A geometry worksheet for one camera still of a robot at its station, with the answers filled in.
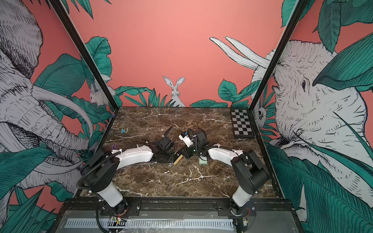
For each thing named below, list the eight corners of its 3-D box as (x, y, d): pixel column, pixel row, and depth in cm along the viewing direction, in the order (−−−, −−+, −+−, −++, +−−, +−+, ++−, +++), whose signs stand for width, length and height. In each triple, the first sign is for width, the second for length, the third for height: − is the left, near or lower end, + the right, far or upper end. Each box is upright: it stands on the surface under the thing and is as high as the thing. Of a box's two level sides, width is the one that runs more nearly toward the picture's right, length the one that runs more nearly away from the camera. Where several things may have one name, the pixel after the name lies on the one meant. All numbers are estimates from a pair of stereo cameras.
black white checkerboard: (235, 138, 104) (236, 136, 102) (228, 110, 122) (229, 108, 120) (256, 138, 104) (257, 136, 102) (246, 111, 122) (247, 108, 120)
